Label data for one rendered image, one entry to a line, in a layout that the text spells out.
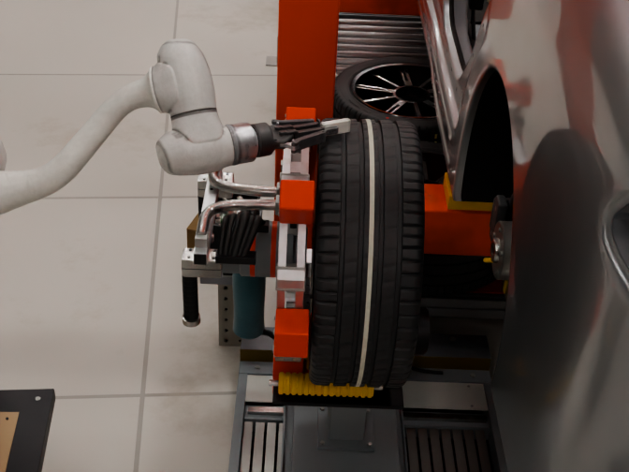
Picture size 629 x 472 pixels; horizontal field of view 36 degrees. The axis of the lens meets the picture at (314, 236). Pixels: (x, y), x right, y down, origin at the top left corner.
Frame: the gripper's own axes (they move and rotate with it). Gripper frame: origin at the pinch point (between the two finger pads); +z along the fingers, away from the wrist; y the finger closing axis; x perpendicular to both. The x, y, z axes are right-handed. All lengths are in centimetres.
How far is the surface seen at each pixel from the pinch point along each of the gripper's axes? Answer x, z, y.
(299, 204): -7.4, -16.3, 17.0
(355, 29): -88, 137, -251
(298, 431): -98, -4, -3
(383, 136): -2.0, 10.3, 4.3
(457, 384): -111, 58, -16
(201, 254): -22.6, -34.7, 6.3
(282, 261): -21.6, -19.7, 16.8
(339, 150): -2.7, -1.6, 5.8
